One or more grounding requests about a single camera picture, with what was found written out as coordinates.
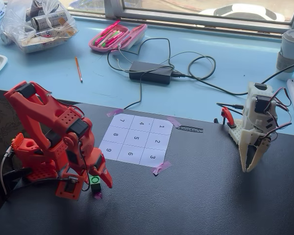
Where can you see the white car outside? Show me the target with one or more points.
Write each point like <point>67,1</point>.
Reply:
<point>240,11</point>

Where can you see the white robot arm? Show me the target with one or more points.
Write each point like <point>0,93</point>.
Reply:
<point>257,115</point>

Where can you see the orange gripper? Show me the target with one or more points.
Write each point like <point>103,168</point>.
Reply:
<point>99,163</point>

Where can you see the pink marker pen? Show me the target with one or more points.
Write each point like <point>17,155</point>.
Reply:
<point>110,29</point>

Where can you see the green cube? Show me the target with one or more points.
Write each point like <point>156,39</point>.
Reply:
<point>95,186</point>

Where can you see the black power adapter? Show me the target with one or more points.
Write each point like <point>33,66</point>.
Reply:
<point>149,72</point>

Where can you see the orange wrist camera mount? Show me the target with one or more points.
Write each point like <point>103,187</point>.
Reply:
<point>66,193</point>

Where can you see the printed drink can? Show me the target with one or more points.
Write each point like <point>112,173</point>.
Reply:
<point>51,20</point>
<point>33,8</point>

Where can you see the dark patterned cushion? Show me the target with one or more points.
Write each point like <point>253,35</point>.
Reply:
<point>0,122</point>

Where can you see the pink tape piece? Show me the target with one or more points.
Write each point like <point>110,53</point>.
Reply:
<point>98,195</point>
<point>174,121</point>
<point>161,167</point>
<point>114,113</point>

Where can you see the pink pencil case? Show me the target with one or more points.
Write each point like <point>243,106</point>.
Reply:
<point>134,36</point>

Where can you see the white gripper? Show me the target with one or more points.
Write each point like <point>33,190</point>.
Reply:
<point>254,149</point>

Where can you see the white numbered grid paper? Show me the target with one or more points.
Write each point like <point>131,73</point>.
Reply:
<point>137,147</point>

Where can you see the white paper coffee cup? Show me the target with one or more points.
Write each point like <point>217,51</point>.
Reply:
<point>291,49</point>

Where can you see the orange table clamp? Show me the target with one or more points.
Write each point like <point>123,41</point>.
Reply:
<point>228,117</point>

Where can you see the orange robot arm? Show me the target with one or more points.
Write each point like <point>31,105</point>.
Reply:
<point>34,117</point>

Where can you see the printed food carton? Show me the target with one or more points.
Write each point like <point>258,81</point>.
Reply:
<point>44,42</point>

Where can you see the grey window frame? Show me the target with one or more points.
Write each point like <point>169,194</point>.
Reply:
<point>186,18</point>

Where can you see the clear plastic bag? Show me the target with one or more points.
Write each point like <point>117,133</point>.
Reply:
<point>12,27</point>

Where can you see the black striped sticker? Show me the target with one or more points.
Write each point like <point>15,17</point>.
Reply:
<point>189,129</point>

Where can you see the orange pencil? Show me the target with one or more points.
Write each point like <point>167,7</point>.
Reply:
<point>79,69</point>

